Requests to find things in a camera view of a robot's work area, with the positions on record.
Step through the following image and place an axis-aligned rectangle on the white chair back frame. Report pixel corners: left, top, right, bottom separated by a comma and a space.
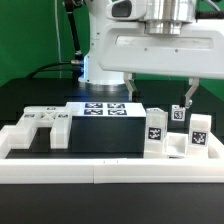
9, 106, 72, 149

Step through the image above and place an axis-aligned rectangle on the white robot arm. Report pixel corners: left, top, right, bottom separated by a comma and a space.
84, 0, 224, 107

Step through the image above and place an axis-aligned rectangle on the white chair seat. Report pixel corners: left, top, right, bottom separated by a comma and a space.
143, 131, 211, 160

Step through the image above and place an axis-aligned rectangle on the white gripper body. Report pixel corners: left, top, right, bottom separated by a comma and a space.
99, 0, 224, 79

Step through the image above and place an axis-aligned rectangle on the black camera stand pole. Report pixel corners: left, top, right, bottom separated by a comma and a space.
63, 0, 83, 62

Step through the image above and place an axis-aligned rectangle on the white marker sheet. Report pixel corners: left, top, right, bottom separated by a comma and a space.
66, 102, 146, 117

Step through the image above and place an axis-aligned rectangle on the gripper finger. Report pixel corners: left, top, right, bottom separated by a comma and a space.
180, 78, 200, 109
124, 72, 139, 101

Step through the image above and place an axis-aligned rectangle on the white tagged cube far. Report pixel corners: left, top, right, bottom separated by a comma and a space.
171, 105, 186, 121

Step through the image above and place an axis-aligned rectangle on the black cable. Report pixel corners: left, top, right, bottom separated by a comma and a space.
26, 61, 84, 80

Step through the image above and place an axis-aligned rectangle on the white U-shaped fence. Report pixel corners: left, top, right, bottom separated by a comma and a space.
0, 128, 224, 184

